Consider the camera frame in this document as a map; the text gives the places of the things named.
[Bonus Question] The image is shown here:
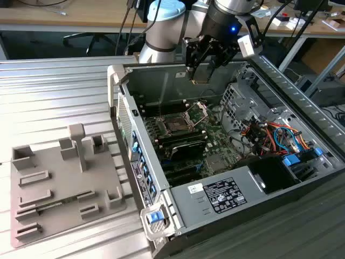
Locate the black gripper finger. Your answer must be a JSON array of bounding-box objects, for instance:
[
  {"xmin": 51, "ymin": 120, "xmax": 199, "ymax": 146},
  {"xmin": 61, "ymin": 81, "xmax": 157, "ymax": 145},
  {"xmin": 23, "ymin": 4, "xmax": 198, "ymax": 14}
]
[
  {"xmin": 183, "ymin": 36, "xmax": 210, "ymax": 79},
  {"xmin": 209, "ymin": 40, "xmax": 240, "ymax": 68}
]

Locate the silver CPU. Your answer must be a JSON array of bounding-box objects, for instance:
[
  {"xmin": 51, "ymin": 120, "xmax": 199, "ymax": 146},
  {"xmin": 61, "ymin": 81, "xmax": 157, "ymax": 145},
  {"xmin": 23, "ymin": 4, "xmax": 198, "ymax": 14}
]
[{"xmin": 190, "ymin": 60, "xmax": 218, "ymax": 85}]

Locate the metal socket cover frame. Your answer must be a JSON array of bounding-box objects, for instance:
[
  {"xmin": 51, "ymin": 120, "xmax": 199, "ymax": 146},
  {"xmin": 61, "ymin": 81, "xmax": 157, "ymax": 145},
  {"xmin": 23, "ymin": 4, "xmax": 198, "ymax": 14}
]
[{"xmin": 184, "ymin": 101, "xmax": 210, "ymax": 128}]

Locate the black CPU socket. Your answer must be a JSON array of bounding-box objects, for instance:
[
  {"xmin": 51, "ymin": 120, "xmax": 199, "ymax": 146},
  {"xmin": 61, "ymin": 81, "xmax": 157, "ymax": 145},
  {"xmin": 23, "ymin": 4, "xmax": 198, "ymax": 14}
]
[{"xmin": 157, "ymin": 112, "xmax": 196, "ymax": 137}]

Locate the grey perforated drive cage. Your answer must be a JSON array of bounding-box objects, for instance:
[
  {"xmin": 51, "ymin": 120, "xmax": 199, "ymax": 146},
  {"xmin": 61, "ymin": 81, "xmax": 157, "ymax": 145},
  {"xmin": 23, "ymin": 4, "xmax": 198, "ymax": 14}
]
[{"xmin": 219, "ymin": 80, "xmax": 270, "ymax": 135}]

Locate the green motherboard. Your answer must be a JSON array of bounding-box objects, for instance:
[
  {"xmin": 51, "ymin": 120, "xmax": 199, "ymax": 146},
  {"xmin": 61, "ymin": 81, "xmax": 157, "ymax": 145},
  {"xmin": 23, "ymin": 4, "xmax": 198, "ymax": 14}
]
[{"xmin": 141, "ymin": 99, "xmax": 245, "ymax": 187}]

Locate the black graphics card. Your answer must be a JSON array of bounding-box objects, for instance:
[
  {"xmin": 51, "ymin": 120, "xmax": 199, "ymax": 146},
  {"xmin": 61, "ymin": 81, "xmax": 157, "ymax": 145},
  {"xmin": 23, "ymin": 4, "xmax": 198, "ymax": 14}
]
[{"xmin": 161, "ymin": 140, "xmax": 209, "ymax": 163}]

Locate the grey open PC case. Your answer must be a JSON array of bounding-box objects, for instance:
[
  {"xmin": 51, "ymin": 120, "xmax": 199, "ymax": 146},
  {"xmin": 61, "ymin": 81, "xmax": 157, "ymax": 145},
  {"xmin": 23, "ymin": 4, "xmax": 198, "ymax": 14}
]
[{"xmin": 107, "ymin": 52, "xmax": 345, "ymax": 258}]

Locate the black office chair base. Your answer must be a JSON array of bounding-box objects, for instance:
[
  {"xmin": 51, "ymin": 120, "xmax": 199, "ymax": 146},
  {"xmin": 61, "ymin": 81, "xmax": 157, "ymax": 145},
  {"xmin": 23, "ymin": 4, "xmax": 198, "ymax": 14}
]
[{"xmin": 63, "ymin": 31, "xmax": 121, "ymax": 56}]

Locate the grey desktop computer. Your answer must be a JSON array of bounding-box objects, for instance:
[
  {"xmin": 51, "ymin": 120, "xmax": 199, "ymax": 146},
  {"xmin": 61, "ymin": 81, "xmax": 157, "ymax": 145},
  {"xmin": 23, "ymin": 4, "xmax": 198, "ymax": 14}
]
[{"xmin": 295, "ymin": 74, "xmax": 345, "ymax": 107}]

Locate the grey chipset heatsink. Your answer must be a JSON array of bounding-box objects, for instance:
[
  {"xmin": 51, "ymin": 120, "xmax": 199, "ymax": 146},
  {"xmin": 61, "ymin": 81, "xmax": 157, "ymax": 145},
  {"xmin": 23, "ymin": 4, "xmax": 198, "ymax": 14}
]
[{"xmin": 204, "ymin": 155, "xmax": 230, "ymax": 174}]

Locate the brown cardboard box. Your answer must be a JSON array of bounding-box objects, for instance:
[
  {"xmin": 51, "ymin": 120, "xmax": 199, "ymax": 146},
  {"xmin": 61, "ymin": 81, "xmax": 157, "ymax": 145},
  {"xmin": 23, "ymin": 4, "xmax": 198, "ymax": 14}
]
[{"xmin": 329, "ymin": 19, "xmax": 345, "ymax": 31}]

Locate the wooden desk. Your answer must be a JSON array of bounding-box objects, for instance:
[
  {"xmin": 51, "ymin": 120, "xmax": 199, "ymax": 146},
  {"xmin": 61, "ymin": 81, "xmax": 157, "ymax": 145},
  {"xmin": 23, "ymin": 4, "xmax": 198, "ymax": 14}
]
[{"xmin": 0, "ymin": 0, "xmax": 345, "ymax": 90}]

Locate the black plastic air shroud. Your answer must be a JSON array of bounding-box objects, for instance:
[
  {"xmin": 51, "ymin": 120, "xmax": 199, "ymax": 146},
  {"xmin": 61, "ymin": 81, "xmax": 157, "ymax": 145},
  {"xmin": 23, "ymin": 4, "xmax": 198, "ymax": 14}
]
[{"xmin": 237, "ymin": 155, "xmax": 301, "ymax": 195}]

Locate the blue disk carrier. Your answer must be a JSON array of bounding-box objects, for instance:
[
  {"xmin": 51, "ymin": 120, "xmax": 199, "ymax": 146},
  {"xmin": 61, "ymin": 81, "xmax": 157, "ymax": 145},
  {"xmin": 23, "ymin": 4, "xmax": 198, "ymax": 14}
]
[{"xmin": 282, "ymin": 153, "xmax": 302, "ymax": 167}]

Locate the black rating label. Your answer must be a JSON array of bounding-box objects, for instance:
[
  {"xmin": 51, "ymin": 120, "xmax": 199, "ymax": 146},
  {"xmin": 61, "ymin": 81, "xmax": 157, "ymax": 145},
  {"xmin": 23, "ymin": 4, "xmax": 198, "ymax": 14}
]
[{"xmin": 203, "ymin": 177, "xmax": 247, "ymax": 214}]

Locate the grey power supply unit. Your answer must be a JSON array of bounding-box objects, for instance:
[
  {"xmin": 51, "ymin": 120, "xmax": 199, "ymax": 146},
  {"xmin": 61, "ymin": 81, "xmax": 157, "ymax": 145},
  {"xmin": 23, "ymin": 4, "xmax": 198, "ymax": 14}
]
[{"xmin": 169, "ymin": 165, "xmax": 266, "ymax": 228}]

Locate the grey parts rack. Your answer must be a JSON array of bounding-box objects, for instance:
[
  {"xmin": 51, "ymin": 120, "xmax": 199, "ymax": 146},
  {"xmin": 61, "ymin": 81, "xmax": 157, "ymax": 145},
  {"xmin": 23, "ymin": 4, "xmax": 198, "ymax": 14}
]
[{"xmin": 10, "ymin": 123, "xmax": 127, "ymax": 249}]

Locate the green RAM stick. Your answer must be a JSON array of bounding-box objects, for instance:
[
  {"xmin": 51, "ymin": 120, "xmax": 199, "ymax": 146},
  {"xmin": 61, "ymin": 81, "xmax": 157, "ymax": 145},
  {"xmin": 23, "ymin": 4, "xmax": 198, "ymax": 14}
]
[{"xmin": 36, "ymin": 196, "xmax": 81, "ymax": 212}]

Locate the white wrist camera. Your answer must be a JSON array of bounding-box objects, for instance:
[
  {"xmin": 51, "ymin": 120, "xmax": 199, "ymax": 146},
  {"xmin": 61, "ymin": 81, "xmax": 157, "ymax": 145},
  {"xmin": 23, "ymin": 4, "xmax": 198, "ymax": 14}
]
[{"xmin": 237, "ymin": 34, "xmax": 257, "ymax": 59}]

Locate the red yellow wire bundle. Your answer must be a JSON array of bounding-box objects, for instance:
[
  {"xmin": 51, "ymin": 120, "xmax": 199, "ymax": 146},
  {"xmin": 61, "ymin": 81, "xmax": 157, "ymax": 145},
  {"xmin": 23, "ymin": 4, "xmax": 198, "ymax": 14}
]
[{"xmin": 240, "ymin": 121, "xmax": 277, "ymax": 157}]

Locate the blue data wire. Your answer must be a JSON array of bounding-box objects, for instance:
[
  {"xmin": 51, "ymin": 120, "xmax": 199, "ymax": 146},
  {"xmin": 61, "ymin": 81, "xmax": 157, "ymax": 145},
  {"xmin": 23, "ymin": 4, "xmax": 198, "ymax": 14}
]
[{"xmin": 273, "ymin": 126, "xmax": 302, "ymax": 156}]

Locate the orange data wire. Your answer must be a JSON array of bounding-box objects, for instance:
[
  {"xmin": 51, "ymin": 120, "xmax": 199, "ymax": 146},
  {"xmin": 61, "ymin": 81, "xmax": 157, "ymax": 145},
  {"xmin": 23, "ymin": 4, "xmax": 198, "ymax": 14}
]
[{"xmin": 292, "ymin": 131, "xmax": 312, "ymax": 151}]

